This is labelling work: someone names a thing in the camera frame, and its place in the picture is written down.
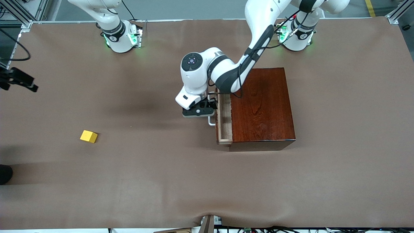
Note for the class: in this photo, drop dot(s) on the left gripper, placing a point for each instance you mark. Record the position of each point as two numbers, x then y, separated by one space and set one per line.
210 104

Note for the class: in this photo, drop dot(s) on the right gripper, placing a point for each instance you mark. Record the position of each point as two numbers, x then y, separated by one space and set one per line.
15 77

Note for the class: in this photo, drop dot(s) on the yellow block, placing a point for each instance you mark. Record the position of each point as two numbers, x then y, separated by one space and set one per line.
88 136

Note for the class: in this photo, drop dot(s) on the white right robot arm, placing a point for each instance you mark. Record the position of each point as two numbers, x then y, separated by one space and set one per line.
116 35

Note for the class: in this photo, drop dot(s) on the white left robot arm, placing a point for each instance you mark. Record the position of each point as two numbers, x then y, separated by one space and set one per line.
194 77

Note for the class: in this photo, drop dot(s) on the dark wooden cabinet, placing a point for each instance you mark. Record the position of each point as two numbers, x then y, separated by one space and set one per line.
265 106

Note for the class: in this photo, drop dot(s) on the brown table cover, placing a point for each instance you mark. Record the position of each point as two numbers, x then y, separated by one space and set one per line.
161 178

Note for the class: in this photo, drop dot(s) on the black rounded object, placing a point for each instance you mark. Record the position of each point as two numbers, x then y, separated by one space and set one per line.
5 174

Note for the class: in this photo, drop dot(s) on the small black round knob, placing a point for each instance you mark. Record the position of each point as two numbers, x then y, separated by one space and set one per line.
406 27

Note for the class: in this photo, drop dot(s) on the aluminium frame profile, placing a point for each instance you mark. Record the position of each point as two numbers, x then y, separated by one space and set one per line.
22 14
399 13

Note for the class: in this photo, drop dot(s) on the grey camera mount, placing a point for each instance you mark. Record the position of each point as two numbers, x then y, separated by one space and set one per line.
208 224

